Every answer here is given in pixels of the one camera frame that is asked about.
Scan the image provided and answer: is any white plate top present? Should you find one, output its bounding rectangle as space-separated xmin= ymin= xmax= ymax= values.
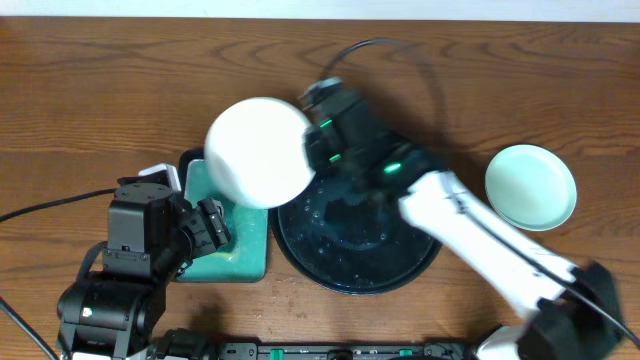
xmin=204 ymin=97 xmax=315 ymax=209

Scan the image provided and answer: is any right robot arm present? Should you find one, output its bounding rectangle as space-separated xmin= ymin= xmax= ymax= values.
xmin=301 ymin=88 xmax=639 ymax=359

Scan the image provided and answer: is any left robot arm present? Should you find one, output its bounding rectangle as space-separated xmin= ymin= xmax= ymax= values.
xmin=57 ymin=183 xmax=231 ymax=359

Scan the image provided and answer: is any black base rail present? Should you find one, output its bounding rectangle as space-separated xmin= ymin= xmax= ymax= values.
xmin=154 ymin=329 xmax=481 ymax=360

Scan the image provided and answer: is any green rectangular water tray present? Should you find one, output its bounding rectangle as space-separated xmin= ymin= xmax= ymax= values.
xmin=178 ymin=149 xmax=268 ymax=283

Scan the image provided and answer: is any right black cable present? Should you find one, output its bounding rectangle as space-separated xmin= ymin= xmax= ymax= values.
xmin=319 ymin=37 xmax=640 ymax=351

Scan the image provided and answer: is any black round tray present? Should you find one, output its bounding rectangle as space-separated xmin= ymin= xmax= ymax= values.
xmin=269 ymin=130 xmax=444 ymax=296

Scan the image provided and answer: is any pale green plate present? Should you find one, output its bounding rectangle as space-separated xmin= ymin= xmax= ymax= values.
xmin=485 ymin=144 xmax=578 ymax=232

